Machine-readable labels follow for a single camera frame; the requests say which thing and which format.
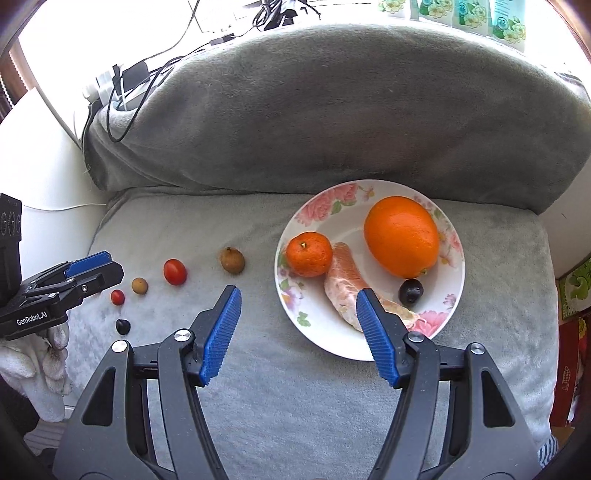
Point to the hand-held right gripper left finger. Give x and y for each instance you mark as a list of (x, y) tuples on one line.
[(221, 332)]

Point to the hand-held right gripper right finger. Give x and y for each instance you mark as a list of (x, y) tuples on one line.
[(376, 332)]

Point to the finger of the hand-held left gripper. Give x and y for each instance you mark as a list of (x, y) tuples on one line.
[(92, 282), (87, 265)]

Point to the dark grape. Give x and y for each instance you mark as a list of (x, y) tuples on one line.
[(410, 291), (123, 326)]

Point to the peeled pomelo segment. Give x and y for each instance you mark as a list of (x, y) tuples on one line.
[(344, 279)]

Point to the large orange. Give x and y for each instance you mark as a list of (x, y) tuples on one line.
[(400, 235)]

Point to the tangerine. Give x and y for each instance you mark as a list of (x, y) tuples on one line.
[(308, 254)]

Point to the floral white plate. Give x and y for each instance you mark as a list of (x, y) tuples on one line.
[(351, 221)]

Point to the person's left hand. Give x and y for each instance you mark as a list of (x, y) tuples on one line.
[(37, 369)]

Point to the tiny red cherry tomato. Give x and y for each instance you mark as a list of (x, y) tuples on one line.
[(117, 297)]

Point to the small brown longan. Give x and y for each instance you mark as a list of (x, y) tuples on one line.
[(139, 285)]

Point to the light grey towel mat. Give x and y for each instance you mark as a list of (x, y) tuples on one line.
[(277, 406)]

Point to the white power strip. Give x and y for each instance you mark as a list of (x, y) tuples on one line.
[(99, 90)]

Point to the black charger plug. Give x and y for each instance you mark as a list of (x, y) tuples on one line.
[(135, 74)]

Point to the red cardboard box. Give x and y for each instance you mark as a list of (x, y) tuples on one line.
[(575, 369)]

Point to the green cardboard box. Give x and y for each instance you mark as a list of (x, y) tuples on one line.
[(577, 288)]

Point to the striped clothing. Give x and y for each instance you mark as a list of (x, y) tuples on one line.
[(549, 450)]

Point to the grey cushion backrest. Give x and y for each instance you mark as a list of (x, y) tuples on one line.
[(323, 115)]

